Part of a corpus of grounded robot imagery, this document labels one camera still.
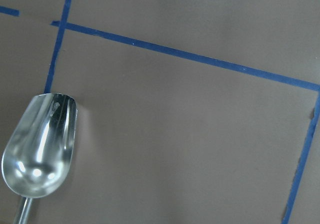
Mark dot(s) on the silver metal ice scoop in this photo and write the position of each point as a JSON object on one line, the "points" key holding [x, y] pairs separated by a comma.
{"points": [[37, 157]]}

